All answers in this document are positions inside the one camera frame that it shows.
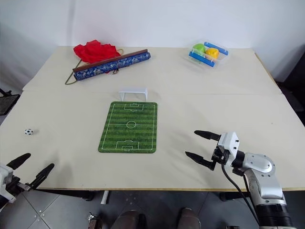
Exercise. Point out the dark rounded shape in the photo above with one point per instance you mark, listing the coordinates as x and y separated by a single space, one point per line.
189 218
129 219

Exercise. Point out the white miniature goal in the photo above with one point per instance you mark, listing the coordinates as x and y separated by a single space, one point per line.
133 91

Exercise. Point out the blue container clip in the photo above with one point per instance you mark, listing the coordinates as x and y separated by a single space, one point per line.
216 47
201 59

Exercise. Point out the black chair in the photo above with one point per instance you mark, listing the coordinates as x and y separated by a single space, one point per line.
7 100

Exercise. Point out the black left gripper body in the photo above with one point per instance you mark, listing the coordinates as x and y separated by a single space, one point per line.
17 185

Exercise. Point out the tiny soccer ball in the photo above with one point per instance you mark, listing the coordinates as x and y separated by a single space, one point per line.
28 132

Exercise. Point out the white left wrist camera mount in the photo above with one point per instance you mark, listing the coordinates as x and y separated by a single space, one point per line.
5 183

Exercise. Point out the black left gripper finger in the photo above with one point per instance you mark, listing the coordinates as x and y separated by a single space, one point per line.
18 160
43 174

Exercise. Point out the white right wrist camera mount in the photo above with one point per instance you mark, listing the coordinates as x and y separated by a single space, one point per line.
229 143

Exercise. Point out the green soccer field mat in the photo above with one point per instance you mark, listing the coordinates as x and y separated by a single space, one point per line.
129 127

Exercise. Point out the black equipment stand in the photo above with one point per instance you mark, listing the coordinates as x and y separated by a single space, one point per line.
291 81

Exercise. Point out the green toy block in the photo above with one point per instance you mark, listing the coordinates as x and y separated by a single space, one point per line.
199 48

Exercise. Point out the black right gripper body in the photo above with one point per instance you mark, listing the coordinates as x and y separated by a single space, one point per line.
219 155

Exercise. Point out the clear plastic container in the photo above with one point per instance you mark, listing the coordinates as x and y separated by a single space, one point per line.
207 57

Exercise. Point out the small metallic bracket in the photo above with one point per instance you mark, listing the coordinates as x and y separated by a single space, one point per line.
94 220

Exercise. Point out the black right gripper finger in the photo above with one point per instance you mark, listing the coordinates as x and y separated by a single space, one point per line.
206 134
198 158

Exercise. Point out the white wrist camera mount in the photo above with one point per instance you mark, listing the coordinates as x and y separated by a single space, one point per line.
5 183
229 143

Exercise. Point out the red cloth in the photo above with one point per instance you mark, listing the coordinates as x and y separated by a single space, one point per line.
95 51

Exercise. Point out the blue patterned rolled scroll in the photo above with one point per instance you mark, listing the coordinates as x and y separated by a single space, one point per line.
112 64

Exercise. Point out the yellow toy block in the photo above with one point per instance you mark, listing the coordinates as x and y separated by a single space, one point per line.
212 53

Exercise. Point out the white table leg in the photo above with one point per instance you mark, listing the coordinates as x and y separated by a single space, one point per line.
105 196

